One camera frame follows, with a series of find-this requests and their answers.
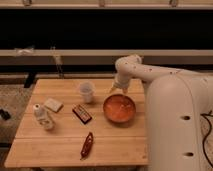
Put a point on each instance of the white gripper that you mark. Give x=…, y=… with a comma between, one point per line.
x=122, y=81

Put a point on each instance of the red chili pepper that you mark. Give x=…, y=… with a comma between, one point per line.
x=87, y=145

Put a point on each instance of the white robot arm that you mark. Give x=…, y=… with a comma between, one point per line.
x=175, y=102

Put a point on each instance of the orange bowl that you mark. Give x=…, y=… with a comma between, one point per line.
x=119, y=108

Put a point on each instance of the clear plastic cup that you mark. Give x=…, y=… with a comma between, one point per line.
x=86, y=90

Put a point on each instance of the dark snack bar packet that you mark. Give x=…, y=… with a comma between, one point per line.
x=82, y=114

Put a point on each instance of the beige sponge block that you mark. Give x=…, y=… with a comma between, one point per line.
x=53, y=105

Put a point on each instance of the black object on floor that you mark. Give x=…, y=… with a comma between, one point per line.
x=4, y=114

